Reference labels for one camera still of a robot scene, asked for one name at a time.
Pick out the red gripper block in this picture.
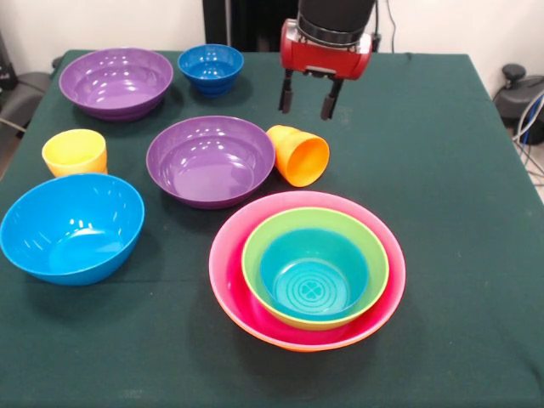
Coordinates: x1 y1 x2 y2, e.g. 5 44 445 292
277 18 375 122

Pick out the orange plastic cup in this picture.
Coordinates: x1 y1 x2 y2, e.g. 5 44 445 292
266 124 331 188

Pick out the purple plastic bowl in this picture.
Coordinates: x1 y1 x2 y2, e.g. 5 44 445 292
145 115 277 210
58 47 174 123

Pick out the green plastic bowl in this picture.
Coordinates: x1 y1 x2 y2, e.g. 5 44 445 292
241 207 390 332

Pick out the light blue plastic cup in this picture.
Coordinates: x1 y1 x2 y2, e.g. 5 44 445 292
258 228 370 322

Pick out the pink plastic bowl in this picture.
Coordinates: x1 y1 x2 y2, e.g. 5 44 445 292
207 190 407 350

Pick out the yellow plastic cup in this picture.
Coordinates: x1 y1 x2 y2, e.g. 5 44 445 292
41 128 109 179

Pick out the orange plastic bowl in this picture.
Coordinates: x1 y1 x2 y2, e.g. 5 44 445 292
213 292 401 354

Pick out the light blue plastic bowl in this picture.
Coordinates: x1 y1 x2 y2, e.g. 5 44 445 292
0 173 146 286

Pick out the small dark blue bowl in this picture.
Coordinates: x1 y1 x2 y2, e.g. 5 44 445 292
177 43 245 97

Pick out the dark green table cloth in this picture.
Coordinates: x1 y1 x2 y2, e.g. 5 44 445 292
0 49 544 408

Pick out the black hanging cable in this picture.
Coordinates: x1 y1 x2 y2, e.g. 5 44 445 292
369 0 399 54

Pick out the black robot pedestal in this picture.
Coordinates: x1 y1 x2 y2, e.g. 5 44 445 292
202 0 301 54

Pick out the tangle of floor cables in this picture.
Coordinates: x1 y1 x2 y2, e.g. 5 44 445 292
512 91 544 188

